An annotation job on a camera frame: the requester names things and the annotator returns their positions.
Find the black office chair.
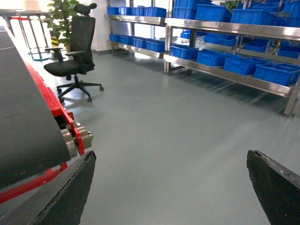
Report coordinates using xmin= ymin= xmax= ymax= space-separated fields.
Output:
xmin=44 ymin=3 xmax=104 ymax=103

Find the green potted plant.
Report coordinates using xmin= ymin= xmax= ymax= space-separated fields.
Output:
xmin=47 ymin=0 xmax=79 ymax=52

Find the far stainless steel shelf rack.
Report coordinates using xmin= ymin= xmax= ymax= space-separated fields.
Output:
xmin=104 ymin=0 xmax=173 ymax=60

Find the blue plastic bin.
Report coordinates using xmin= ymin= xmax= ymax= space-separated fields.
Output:
xmin=196 ymin=49 xmax=242 ymax=67
xmin=254 ymin=63 xmax=300 ymax=86
xmin=169 ymin=45 xmax=198 ymax=60
xmin=223 ymin=57 xmax=274 ymax=75

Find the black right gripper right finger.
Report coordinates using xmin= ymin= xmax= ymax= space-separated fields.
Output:
xmin=247 ymin=150 xmax=300 ymax=225

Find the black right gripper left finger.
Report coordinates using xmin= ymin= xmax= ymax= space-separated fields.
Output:
xmin=0 ymin=151 xmax=97 ymax=225

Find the black conveyor belt with red frame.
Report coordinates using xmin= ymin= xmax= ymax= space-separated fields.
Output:
xmin=0 ymin=27 xmax=93 ymax=203

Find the stainless steel shelf rack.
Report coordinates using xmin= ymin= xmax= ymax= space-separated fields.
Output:
xmin=164 ymin=18 xmax=300 ymax=115
xmin=104 ymin=0 xmax=173 ymax=60

